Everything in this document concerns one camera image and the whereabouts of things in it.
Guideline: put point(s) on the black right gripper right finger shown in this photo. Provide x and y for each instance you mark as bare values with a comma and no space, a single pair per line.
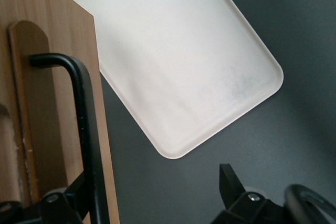
241,203

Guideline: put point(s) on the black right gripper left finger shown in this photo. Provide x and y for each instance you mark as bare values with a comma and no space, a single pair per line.
60,205

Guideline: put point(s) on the wooden drawer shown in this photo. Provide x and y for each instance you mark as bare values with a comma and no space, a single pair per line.
39,90

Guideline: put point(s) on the beige plastic tray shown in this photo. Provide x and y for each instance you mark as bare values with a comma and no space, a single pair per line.
170,64

